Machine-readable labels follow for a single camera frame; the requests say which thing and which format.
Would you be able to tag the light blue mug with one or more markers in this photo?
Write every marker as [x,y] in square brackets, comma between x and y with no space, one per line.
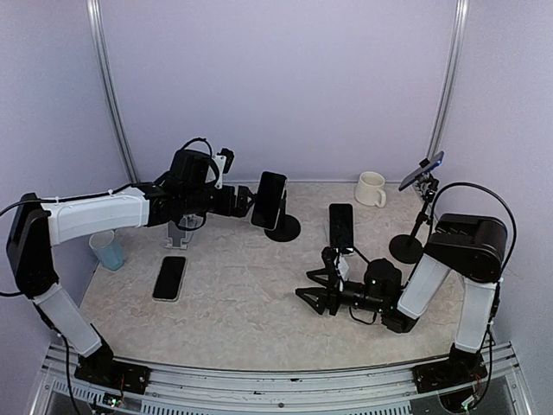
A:
[106,248]

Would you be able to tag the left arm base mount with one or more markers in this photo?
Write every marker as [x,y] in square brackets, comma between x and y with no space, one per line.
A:
[122,376]

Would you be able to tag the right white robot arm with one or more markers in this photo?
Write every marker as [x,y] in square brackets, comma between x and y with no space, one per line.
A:
[470,245]

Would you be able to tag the aluminium frame post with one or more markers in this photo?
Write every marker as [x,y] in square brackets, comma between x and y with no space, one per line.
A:
[454,55]
[101,51]

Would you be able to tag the white flat phone stand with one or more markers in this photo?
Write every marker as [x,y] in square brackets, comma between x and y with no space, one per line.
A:
[327,235]

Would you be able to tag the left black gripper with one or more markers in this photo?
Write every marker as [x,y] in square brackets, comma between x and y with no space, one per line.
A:
[241,208]

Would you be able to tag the black round-base phone stand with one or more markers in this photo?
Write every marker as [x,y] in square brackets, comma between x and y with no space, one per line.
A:
[287,227]

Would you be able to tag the black phone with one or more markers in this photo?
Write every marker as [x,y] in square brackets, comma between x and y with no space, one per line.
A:
[341,227]
[270,192]

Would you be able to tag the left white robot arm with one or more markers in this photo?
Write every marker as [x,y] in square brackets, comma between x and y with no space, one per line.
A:
[193,185]

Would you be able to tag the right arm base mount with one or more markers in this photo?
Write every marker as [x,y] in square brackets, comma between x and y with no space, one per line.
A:
[445,374]

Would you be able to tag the cream ceramic mug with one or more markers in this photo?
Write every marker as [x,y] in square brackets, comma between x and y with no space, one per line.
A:
[369,190]

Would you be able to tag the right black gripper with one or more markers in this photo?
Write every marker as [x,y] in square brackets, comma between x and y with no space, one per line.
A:
[322,293]

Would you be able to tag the black tripod stand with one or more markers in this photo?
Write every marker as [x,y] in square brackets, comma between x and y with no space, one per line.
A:
[406,248]

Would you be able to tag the blue phone on tripod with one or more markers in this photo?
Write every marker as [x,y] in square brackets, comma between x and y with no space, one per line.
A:
[425,167]

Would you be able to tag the left aluminium frame post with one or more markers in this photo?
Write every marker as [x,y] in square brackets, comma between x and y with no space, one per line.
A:
[101,51]

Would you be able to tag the silver folding phone stand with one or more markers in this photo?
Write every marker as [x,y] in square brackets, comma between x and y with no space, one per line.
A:
[178,237]

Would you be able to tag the front aluminium rail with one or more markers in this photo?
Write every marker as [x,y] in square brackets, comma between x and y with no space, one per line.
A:
[387,387]

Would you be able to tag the black phone on flat stand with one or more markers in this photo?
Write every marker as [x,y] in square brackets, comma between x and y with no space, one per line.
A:
[341,227]

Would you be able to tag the right aluminium frame post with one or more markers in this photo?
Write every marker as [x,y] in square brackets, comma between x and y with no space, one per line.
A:
[454,55]

